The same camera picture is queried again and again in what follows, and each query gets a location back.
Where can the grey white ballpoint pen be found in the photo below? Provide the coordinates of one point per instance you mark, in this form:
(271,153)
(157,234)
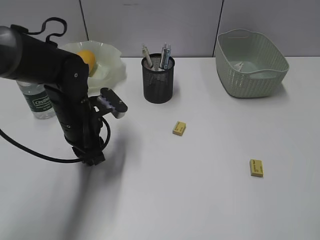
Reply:
(167,54)

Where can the yellow eraser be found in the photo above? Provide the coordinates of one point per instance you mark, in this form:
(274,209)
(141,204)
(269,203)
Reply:
(256,168)
(179,128)

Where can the yellow mango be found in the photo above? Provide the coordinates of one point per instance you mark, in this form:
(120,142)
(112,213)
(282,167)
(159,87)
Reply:
(88,58)

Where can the blue grey ballpoint pen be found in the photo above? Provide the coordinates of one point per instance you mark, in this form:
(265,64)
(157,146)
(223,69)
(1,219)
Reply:
(163,57)

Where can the black mesh pen holder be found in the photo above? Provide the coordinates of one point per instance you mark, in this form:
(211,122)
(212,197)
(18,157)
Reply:
(157,85)

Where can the pale green wavy glass plate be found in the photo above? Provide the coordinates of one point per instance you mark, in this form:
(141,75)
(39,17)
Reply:
(108,71)

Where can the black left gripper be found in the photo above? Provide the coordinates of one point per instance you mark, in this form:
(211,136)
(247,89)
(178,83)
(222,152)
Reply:
(80,126)

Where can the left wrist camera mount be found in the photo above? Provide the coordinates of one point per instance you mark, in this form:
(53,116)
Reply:
(108,102)

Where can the pale green plastic basket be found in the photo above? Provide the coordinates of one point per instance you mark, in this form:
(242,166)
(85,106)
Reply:
(265,68)

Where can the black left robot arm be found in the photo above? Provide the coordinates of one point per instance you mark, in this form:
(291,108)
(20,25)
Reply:
(64,76)

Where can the clear plastic water bottle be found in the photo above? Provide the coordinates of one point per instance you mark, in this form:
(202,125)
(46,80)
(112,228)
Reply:
(37,100)

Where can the white waste paper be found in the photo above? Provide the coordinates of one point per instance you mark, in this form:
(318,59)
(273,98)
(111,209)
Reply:
(240,66)

